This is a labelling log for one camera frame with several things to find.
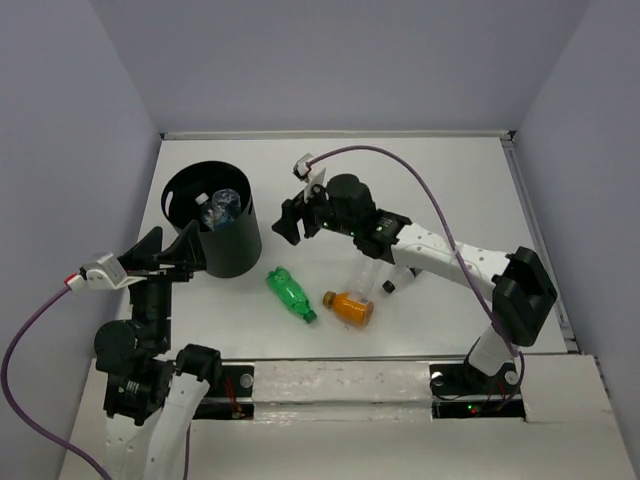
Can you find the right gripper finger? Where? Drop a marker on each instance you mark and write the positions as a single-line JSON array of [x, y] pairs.
[[287, 225], [312, 221]]

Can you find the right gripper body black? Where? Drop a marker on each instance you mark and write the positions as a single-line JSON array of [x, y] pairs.
[[318, 199]]

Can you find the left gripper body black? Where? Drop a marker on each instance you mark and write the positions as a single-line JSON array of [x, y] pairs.
[[159, 276]]

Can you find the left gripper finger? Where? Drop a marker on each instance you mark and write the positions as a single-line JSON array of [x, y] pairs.
[[143, 255], [186, 251]]

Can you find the clear bottle dark blue label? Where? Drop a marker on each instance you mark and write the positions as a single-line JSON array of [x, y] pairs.
[[227, 207]]

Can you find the clear bottle blue white label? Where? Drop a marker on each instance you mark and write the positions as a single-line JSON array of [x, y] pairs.
[[210, 212]]

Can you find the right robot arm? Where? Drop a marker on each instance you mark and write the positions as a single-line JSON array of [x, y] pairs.
[[515, 287]]

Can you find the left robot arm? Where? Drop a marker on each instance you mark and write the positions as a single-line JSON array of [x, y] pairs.
[[149, 401]]

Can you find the black cylindrical bin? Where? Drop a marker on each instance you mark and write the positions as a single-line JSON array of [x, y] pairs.
[[233, 250]]

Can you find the green plastic bottle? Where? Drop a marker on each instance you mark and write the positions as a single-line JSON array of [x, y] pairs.
[[291, 294]]

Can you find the clear unlabelled plastic bottle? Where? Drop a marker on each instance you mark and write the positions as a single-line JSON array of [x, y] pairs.
[[363, 276]]

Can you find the orange juice bottle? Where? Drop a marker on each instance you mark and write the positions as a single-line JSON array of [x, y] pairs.
[[349, 309]]

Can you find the clear bottle black cap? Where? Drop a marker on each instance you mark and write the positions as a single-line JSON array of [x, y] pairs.
[[399, 278]]

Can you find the white foam strip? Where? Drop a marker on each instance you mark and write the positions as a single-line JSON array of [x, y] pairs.
[[285, 392]]

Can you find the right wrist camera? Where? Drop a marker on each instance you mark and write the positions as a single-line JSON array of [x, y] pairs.
[[312, 175]]

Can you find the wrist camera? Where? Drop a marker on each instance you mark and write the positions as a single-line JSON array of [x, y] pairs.
[[105, 272], [312, 175]]

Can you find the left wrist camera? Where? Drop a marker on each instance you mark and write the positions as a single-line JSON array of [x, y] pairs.
[[105, 272]]

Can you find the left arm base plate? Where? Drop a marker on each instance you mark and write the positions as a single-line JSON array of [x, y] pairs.
[[231, 399]]

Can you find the aluminium table rail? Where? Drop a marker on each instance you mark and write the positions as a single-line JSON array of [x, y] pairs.
[[329, 134]]

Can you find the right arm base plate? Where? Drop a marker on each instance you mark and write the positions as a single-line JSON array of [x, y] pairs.
[[459, 393]]

